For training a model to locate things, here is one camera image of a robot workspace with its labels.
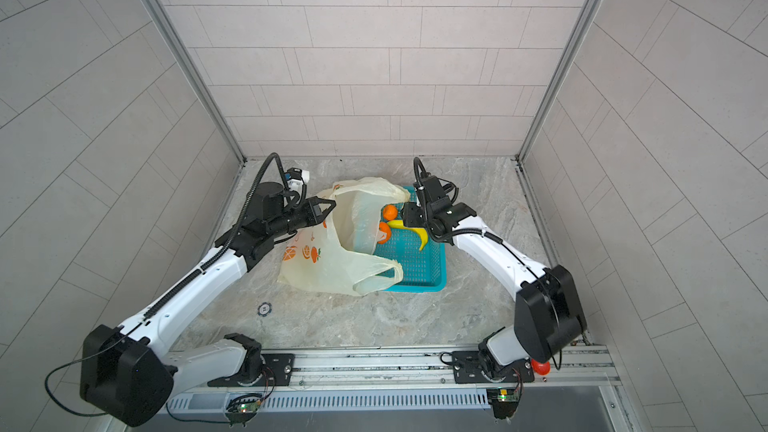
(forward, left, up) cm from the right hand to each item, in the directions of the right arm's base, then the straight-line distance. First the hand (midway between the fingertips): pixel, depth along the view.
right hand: (408, 212), depth 85 cm
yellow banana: (0, -5, -12) cm, 13 cm away
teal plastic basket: (-11, -4, -15) cm, 19 cm away
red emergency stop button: (-38, -28, -13) cm, 49 cm away
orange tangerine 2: (+1, +7, -8) cm, 11 cm away
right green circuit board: (-43, -18, -15) cm, 50 cm away
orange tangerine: (+7, +5, -8) cm, 12 cm away
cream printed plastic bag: (-15, +18, +6) cm, 24 cm away
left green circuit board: (-41, +39, -11) cm, 58 cm away
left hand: (-2, +17, +10) cm, 20 cm away
